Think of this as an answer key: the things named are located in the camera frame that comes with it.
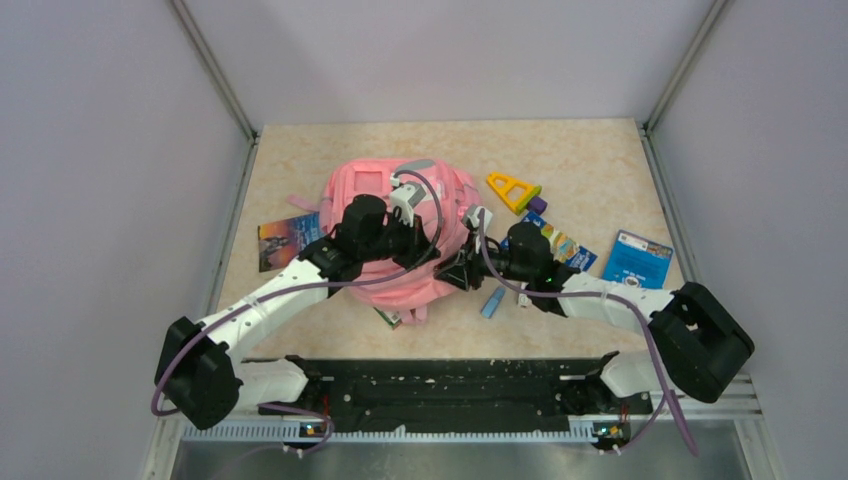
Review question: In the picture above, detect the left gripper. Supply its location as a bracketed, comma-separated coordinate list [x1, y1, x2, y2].
[360, 210, 441, 269]

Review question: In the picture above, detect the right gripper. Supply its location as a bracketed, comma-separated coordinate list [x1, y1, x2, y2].
[435, 230, 532, 291]

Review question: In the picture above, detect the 91-Storey Treehouse book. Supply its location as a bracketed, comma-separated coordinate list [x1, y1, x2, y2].
[520, 212, 597, 272]

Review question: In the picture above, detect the pink student backpack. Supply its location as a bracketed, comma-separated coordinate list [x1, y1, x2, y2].
[287, 158, 481, 321]

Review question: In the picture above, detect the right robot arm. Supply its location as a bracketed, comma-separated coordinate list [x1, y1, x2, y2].
[434, 223, 755, 403]

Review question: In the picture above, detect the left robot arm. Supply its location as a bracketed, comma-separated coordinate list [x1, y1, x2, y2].
[151, 195, 444, 430]

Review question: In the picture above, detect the purple toy cube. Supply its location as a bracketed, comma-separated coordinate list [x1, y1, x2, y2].
[526, 196, 548, 215]

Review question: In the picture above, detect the yellow toy triangle block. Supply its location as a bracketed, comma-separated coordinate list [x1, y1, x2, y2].
[486, 172, 542, 215]

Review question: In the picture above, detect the Jane Eyre book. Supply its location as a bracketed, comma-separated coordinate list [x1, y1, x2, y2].
[257, 212, 324, 273]

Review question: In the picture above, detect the green picture book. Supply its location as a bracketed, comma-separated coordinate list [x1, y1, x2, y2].
[375, 308, 403, 330]

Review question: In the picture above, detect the blue back-cover book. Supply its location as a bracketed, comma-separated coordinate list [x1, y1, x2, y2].
[601, 229, 674, 289]

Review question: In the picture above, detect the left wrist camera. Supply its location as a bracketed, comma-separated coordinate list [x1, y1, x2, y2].
[389, 175, 426, 226]

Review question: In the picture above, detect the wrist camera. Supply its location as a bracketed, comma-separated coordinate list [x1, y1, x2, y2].
[389, 175, 426, 226]
[461, 204, 494, 235]

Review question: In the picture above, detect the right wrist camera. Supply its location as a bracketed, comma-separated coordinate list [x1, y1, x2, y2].
[461, 204, 494, 235]

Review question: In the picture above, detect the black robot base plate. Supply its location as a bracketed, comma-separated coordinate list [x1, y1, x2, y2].
[289, 355, 655, 418]

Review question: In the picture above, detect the aluminium frame rail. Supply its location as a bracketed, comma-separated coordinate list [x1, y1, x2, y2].
[166, 0, 258, 144]

